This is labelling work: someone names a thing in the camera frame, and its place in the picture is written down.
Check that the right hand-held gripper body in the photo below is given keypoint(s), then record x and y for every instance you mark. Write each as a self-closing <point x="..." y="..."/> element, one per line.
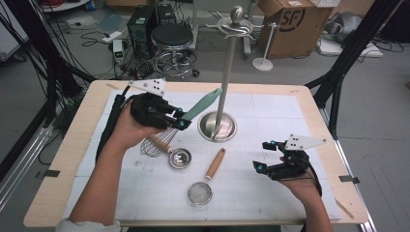
<point x="291" y="161"/>

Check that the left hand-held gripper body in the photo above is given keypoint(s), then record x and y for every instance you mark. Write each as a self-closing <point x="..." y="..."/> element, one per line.
<point x="150" y="109"/>

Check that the steel utensil rack stand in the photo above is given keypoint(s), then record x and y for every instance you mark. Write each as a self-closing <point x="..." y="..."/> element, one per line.
<point x="225" y="80"/>

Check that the person's right hand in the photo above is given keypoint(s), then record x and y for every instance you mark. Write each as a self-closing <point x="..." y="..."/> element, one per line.
<point x="301" y="190"/>

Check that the person's left hand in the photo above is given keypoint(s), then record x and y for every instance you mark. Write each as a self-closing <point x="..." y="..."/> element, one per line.
<point x="129" y="132"/>

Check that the black tape strip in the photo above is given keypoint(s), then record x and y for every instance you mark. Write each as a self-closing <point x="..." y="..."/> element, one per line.
<point x="48" y="174"/>
<point x="348" y="179"/>

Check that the white power supply unit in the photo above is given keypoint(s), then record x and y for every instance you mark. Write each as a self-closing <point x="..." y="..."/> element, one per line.
<point x="118" y="51"/>

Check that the black round stool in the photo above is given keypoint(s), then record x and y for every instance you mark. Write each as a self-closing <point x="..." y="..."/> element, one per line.
<point x="172" y="37"/>

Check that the black computer tower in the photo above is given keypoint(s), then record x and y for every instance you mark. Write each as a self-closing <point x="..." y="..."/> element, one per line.
<point x="141" y="32"/>

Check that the white power strip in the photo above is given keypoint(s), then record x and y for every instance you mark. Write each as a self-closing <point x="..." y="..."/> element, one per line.
<point x="112" y="37"/>

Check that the white thin stand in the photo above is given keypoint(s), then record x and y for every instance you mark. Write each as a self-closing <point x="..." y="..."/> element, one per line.
<point x="263" y="63"/>

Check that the small black computer case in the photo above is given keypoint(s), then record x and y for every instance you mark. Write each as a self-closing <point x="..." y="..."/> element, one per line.
<point x="166" y="14"/>

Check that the cardboard box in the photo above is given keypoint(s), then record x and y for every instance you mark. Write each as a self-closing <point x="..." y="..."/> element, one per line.
<point x="296" y="32"/>

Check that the white flat board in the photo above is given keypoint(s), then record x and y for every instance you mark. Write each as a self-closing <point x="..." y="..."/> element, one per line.
<point x="348" y="50"/>

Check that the person's white sleeve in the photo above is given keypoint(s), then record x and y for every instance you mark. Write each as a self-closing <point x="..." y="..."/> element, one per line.
<point x="87" y="226"/>

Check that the white round table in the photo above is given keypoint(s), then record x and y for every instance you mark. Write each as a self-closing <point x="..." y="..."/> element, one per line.
<point x="64" y="5"/>

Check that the grey plastic housing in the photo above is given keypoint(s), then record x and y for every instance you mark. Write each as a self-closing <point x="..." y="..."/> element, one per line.
<point x="343" y="25"/>

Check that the aluminium rail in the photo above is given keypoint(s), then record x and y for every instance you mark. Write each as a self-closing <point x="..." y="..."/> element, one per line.
<point x="22" y="161"/>
<point x="357" y="180"/>

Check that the black metal frame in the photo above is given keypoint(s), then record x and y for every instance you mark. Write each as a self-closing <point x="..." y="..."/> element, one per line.
<point x="48" y="48"/>
<point x="354" y="48"/>

